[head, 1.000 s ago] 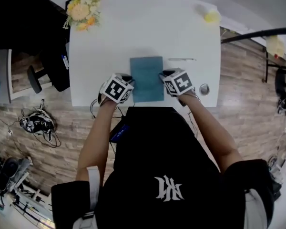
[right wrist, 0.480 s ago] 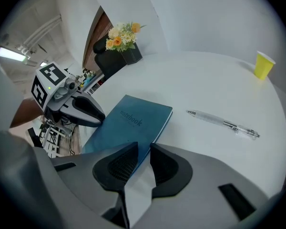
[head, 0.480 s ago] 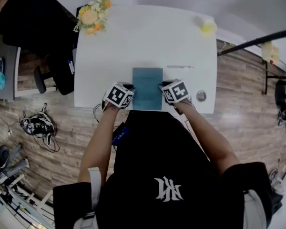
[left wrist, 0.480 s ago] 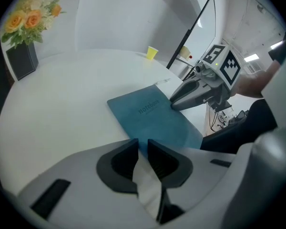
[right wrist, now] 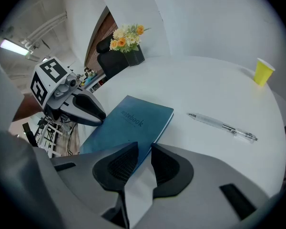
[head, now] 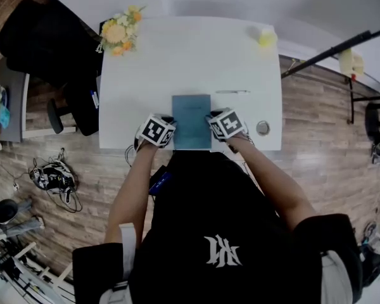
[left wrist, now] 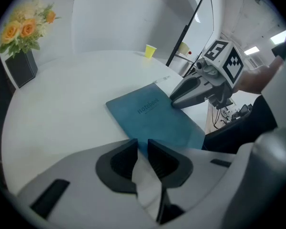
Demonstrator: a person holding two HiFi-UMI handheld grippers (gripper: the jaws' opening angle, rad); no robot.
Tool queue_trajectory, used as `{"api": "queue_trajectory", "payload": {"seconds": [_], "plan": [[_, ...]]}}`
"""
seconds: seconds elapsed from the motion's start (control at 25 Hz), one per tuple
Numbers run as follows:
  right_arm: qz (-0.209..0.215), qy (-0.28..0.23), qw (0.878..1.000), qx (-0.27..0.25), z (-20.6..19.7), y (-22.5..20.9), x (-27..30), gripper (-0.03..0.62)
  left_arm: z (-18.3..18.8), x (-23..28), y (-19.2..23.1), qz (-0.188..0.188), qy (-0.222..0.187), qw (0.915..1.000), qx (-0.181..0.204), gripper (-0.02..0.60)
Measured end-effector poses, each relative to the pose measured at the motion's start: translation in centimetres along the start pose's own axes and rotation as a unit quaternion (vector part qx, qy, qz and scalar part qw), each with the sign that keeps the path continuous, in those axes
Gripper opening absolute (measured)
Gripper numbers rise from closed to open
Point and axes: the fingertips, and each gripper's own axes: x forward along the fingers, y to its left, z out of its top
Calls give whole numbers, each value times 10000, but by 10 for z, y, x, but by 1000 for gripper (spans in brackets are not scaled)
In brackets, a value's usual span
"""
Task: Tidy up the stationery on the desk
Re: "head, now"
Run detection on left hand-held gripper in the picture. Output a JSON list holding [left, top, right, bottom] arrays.
[[133, 112, 177, 153]]

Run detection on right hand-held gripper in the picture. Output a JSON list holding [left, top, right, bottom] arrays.
[[205, 107, 251, 147]]

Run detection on blue notebook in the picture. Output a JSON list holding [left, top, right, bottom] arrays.
[[172, 94, 212, 151]]

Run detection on yellow pen holder cup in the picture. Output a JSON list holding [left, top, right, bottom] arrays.
[[256, 27, 278, 48]]

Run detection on person's right forearm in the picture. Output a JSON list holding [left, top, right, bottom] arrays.
[[226, 134, 317, 232]]

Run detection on person's left forearm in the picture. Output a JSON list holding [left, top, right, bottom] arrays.
[[104, 142, 165, 245]]

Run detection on white desk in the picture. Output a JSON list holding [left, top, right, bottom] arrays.
[[98, 16, 283, 153]]

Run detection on grey table top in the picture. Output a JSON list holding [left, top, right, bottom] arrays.
[[0, 57, 31, 144]]

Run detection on black office chair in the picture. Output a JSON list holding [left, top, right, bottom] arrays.
[[0, 0, 102, 137]]

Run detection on black device with blue screen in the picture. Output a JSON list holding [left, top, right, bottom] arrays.
[[148, 165, 174, 196]]

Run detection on person's black printed shirt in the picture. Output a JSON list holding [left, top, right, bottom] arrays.
[[72, 152, 364, 304]]

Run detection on yellow flowers in black pot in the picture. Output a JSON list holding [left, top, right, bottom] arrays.
[[96, 4, 146, 57]]

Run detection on black metal stand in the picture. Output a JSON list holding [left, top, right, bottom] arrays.
[[280, 25, 380, 125]]

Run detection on cream soft object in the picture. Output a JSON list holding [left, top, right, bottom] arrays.
[[338, 48, 365, 82]]

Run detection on black side chair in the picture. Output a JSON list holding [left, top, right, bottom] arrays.
[[364, 101, 380, 145]]

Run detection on light blue bag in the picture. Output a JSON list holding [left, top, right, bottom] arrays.
[[0, 106, 11, 128]]

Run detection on round grey metal cap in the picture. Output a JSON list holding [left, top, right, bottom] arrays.
[[255, 120, 270, 136]]

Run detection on bundle of cables on floor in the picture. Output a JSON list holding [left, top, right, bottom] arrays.
[[30, 155, 82, 204]]

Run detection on white shoulder strap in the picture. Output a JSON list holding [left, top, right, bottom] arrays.
[[118, 222, 137, 281]]

